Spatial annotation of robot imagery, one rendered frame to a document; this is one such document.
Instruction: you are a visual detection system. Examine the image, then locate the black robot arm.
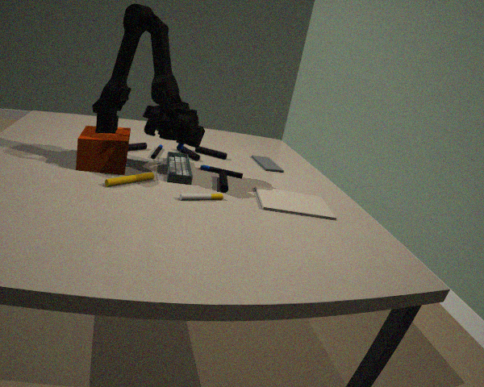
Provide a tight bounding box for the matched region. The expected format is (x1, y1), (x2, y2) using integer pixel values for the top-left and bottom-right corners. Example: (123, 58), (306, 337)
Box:
(92, 3), (198, 135)

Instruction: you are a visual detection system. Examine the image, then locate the black cylinder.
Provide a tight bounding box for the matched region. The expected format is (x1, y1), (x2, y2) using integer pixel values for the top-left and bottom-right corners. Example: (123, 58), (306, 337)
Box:
(219, 171), (228, 193)
(195, 146), (227, 160)
(177, 146), (201, 161)
(127, 143), (147, 151)

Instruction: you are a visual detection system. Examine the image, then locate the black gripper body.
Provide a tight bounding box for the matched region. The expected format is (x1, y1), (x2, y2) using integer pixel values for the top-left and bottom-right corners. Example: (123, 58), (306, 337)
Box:
(144, 118), (205, 148)

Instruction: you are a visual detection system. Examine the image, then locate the black stylus with blue cap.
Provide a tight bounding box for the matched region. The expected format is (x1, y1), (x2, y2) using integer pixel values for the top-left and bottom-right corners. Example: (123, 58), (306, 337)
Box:
(151, 144), (162, 160)
(200, 164), (243, 178)

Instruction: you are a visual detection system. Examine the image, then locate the keyboard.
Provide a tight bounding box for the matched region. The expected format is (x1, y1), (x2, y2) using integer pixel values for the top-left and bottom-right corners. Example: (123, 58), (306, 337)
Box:
(166, 151), (193, 185)

